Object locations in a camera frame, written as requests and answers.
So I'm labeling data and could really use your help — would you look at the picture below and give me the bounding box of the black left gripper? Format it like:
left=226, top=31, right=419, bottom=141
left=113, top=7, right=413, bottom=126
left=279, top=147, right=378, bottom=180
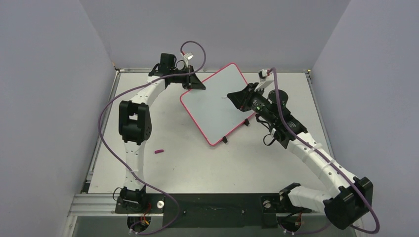
left=170, top=66, right=206, bottom=90

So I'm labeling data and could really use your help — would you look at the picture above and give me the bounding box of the pink-framed whiteboard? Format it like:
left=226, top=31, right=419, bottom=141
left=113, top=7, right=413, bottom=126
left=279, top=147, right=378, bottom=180
left=179, top=63, right=254, bottom=146

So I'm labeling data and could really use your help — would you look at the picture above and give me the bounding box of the pink marker cap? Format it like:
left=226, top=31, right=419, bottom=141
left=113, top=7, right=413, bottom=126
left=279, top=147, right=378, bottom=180
left=154, top=149, right=164, bottom=154

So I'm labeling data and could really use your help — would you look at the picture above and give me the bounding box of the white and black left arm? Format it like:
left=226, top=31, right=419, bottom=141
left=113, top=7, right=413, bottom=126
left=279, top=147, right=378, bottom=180
left=118, top=52, right=206, bottom=212

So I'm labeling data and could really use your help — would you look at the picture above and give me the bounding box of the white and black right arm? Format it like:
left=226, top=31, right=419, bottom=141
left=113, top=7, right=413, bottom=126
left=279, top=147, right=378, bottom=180
left=227, top=83, right=373, bottom=230

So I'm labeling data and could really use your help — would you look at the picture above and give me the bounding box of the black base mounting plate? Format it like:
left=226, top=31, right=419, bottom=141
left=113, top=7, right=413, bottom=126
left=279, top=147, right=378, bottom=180
left=115, top=193, right=311, bottom=229

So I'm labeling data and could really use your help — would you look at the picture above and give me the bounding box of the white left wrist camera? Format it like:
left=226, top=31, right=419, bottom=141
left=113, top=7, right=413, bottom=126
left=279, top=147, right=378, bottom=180
left=182, top=52, right=194, bottom=67

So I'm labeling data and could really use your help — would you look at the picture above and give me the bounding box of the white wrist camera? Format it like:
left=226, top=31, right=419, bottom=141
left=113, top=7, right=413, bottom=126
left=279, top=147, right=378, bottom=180
left=255, top=69, right=274, bottom=91
left=182, top=52, right=194, bottom=67

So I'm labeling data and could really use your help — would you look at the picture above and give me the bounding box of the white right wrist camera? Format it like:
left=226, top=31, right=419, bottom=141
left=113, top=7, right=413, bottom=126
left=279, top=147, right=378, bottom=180
left=255, top=69, right=274, bottom=91

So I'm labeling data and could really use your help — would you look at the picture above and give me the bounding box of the aluminium table edge rail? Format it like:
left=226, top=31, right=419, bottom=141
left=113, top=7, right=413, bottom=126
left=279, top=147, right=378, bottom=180
left=68, top=194, right=144, bottom=217

